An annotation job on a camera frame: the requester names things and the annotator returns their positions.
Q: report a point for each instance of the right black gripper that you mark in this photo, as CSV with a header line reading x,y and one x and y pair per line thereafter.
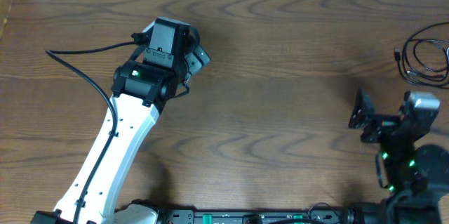
x,y
381,123

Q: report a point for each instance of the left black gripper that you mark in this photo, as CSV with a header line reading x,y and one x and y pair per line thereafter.
x,y
198,57

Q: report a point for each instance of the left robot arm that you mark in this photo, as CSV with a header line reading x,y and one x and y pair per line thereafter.
x,y
168,54

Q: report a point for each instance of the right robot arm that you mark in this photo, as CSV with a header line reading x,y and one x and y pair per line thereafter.
x,y
415,177

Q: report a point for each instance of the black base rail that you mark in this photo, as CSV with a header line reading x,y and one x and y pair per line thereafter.
x,y
252,217

